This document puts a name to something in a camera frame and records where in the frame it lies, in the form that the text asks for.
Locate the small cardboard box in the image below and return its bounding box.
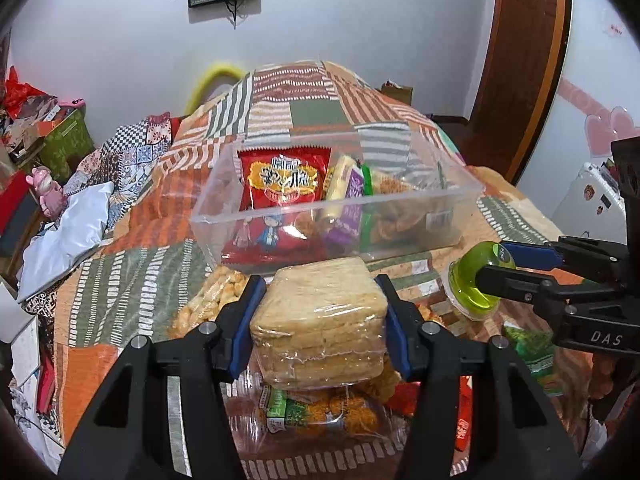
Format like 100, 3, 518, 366
381, 81, 414, 106

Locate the clear fried pastry packet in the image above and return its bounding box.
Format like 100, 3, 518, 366
360, 165, 462, 252

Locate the clear packet of bread slices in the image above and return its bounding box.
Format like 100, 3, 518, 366
248, 256, 390, 390

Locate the white crumpled cloth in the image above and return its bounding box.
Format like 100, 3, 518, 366
17, 180, 117, 304

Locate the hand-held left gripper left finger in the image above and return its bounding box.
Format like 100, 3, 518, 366
57, 275, 268, 480

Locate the green pea snack packet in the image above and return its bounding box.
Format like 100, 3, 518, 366
502, 324, 562, 397

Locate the pink rabbit figurine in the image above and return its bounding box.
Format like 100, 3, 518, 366
26, 166, 69, 220

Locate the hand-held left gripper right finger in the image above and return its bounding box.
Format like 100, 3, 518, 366
375, 274, 583, 480

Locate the brown wooden door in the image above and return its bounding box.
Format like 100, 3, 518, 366
470, 0, 559, 124

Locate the clear plastic container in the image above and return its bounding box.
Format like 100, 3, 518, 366
190, 121, 486, 267

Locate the green patterned box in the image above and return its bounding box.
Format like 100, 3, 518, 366
40, 107, 96, 184

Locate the clear orange ball snack packet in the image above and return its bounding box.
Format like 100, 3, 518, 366
250, 384, 402, 442

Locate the white sliding wardrobe door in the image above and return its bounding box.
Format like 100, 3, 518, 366
515, 0, 640, 222

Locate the clear puffed snack packet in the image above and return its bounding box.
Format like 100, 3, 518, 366
167, 266, 251, 339

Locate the open white notebook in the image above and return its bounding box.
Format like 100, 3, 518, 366
0, 285, 42, 387

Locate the red cartoon snack packet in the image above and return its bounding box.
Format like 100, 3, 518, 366
220, 146, 333, 267

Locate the green jelly cup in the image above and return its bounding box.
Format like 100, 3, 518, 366
447, 241, 518, 322

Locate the yellow foam tube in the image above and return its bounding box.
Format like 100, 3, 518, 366
185, 60, 246, 114

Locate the checkered patterned quilt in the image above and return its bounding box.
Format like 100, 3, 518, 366
65, 112, 174, 222

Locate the red plastic bag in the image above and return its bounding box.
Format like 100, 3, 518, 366
2, 66, 49, 116

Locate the purple and yellow snack packet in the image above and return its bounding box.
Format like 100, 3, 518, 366
320, 155, 366, 247

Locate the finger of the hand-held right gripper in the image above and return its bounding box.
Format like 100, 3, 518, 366
499, 240, 628, 283
475, 262, 623, 317

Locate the red gift box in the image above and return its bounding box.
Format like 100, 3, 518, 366
0, 170, 37, 223

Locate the white cabinet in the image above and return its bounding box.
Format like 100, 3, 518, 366
550, 160, 627, 232

